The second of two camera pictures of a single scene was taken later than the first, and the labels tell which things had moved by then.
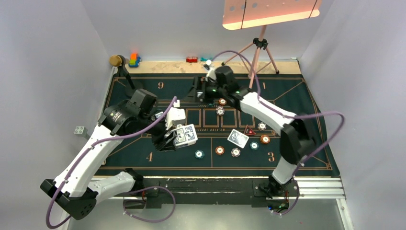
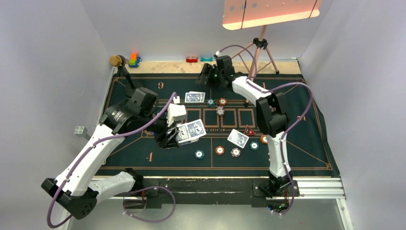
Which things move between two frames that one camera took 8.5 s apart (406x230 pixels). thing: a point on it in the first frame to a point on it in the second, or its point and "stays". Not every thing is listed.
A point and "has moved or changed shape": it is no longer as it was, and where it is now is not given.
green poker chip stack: [199, 154] stays
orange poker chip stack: [219, 150] stays
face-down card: [238, 138] stays
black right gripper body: [210, 90] to [214, 76]
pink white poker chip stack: [235, 152] stays
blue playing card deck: [186, 135] has moved or changed shape
